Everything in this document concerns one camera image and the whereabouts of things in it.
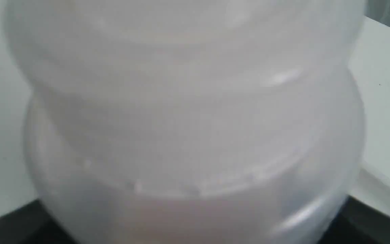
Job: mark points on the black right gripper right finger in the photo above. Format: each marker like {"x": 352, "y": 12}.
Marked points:
{"x": 358, "y": 223}

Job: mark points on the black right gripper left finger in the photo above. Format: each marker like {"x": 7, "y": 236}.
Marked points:
{"x": 32, "y": 224}

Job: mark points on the translucent squeeze bottle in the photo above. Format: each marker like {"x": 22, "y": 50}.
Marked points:
{"x": 190, "y": 121}

